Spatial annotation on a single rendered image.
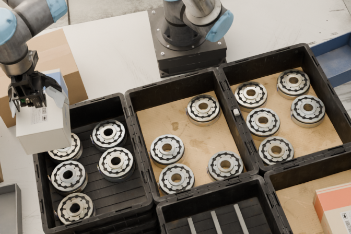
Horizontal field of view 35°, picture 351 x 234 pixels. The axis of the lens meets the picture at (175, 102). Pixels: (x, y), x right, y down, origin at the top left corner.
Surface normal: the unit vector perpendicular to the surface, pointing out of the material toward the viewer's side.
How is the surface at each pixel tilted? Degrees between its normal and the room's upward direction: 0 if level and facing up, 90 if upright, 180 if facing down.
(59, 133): 90
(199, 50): 2
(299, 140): 0
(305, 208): 0
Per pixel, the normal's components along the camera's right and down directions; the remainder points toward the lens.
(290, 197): -0.09, -0.59
